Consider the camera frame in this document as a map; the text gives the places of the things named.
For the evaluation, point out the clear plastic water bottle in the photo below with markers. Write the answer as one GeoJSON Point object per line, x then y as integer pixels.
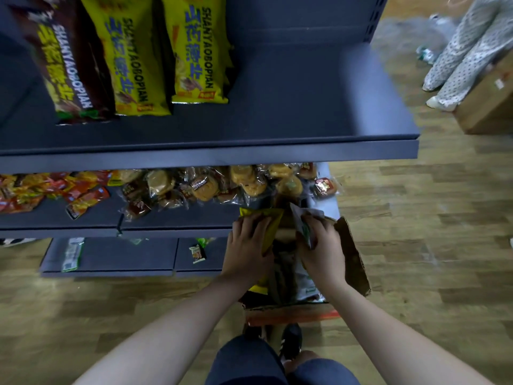
{"type": "Point", "coordinates": [426, 55]}

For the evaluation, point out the person's left hand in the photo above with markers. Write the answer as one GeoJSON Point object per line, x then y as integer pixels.
{"type": "Point", "coordinates": [244, 256]}

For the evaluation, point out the pile of red orange packets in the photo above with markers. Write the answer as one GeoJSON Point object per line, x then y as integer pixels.
{"type": "Point", "coordinates": [48, 188]}

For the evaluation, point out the green snack pouch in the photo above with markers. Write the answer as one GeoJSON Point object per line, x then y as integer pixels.
{"type": "Point", "coordinates": [205, 242]}

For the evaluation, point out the pile of wrapped buns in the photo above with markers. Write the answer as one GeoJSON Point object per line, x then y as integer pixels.
{"type": "Point", "coordinates": [204, 188]}

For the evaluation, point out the white snack packet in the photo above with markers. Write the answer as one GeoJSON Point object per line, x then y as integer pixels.
{"type": "Point", "coordinates": [298, 218]}

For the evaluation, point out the brown cardboard box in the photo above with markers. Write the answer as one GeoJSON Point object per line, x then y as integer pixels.
{"type": "Point", "coordinates": [354, 260]}

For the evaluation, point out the small red white sachet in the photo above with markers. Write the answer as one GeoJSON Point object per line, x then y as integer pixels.
{"type": "Point", "coordinates": [197, 254]}

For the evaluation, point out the dark blue shorts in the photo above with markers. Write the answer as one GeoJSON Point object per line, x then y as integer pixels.
{"type": "Point", "coordinates": [244, 364]}

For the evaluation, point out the pile of white snacks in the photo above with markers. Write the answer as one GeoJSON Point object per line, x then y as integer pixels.
{"type": "Point", "coordinates": [304, 282]}

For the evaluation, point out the sealed brown shipping carton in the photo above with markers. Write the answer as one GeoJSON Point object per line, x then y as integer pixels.
{"type": "Point", "coordinates": [489, 104]}

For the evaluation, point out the brown snack packet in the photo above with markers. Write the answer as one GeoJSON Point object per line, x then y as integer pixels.
{"type": "Point", "coordinates": [68, 64]}

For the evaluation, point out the person's right shoe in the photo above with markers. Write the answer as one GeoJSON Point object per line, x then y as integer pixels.
{"type": "Point", "coordinates": [291, 340]}

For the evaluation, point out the red label pastry packet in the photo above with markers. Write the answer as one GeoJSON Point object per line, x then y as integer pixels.
{"type": "Point", "coordinates": [324, 187]}

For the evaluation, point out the person's left forearm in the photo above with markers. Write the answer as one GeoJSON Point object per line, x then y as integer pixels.
{"type": "Point", "coordinates": [160, 340]}

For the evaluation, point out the person's shoe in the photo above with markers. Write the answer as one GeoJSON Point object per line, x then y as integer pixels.
{"type": "Point", "coordinates": [291, 340]}
{"type": "Point", "coordinates": [252, 332]}

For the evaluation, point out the person's left shoe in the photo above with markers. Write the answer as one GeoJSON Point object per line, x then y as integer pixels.
{"type": "Point", "coordinates": [252, 332]}

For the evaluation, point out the dark blue metal shelf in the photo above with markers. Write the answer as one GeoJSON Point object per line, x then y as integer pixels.
{"type": "Point", "coordinates": [300, 96]}

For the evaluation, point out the person's right leg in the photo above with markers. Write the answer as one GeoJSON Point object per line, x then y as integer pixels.
{"type": "Point", "coordinates": [298, 360]}

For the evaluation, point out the person's right forearm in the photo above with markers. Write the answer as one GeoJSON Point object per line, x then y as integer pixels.
{"type": "Point", "coordinates": [400, 344]}

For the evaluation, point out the person's right hand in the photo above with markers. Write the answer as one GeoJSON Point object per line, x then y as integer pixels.
{"type": "Point", "coordinates": [326, 260]}

